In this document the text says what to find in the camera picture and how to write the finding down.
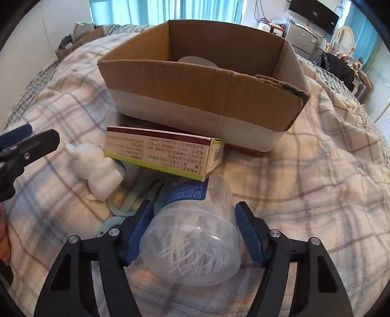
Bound plaid cream blanket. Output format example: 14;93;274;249
0;30;390;317

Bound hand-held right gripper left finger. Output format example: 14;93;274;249
33;199;153;317

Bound white plush toy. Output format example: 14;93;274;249
64;143;126;202

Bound silver cabinet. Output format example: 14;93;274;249
284;23;321;60

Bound teal window curtain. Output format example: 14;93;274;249
89;0;245;27
343;2;385;69

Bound white orange appliance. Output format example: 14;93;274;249
257;19;286;40

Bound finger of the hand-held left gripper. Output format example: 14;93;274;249
0;123;33;150
0;129;60;179

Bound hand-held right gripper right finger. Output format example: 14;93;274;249
234;201;355;317

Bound light blue plastic item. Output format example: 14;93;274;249
97;178;160;239

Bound white green medicine carton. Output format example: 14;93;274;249
104;126;225;183

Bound white framed oval mirror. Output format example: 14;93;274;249
330;26;357;56

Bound clear jar of floss picks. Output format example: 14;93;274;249
138;174;243;287

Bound brown cardboard box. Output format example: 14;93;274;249
97;20;311;153

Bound dark clothing pile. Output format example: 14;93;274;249
318;51;356;92

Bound black flat screen television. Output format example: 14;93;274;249
288;0;340;36

